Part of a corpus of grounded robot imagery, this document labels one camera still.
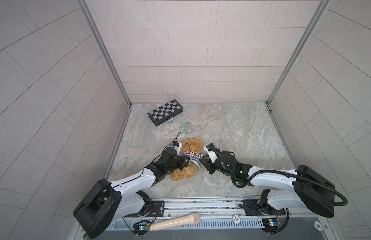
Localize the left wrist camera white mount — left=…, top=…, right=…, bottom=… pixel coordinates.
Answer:
left=170, top=141, right=182, bottom=156

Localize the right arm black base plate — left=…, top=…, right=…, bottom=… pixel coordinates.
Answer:
left=239, top=200, right=286, bottom=216

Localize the left green circuit board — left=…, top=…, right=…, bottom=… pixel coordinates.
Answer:
left=132, top=221, right=151, bottom=236

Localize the thin black camera cable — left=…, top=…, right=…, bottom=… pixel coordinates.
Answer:
left=111, top=131, right=181, bottom=188

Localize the folded black chess board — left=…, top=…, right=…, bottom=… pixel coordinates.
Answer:
left=147, top=100, right=183, bottom=126

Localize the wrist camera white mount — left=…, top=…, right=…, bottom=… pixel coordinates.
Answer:
left=170, top=141, right=182, bottom=156
left=204, top=143, right=218, bottom=163

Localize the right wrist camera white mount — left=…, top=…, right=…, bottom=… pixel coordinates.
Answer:
left=204, top=143, right=218, bottom=163

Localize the aluminium mounting rail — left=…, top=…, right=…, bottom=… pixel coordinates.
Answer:
left=125, top=196, right=321, bottom=223

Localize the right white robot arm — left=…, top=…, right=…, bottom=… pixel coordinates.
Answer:
left=201, top=151, right=336, bottom=218

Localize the beige wooden handle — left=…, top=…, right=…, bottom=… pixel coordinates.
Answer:
left=149, top=213, right=201, bottom=231

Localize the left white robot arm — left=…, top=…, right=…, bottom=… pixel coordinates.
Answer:
left=73, top=147, right=191, bottom=239

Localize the blue white striped sweater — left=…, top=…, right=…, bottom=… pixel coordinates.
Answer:
left=182, top=151, right=203, bottom=168

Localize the black corrugated cable conduit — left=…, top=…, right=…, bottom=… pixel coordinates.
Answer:
left=214, top=146, right=349, bottom=207

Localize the right circuit board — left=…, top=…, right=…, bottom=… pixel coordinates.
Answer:
left=262, top=218, right=280, bottom=233

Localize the green brick pattern plastic bag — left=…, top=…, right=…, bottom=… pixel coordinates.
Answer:
left=181, top=123, right=190, bottom=135

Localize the brown teddy bear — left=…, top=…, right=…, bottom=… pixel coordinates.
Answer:
left=171, top=138, right=204, bottom=181

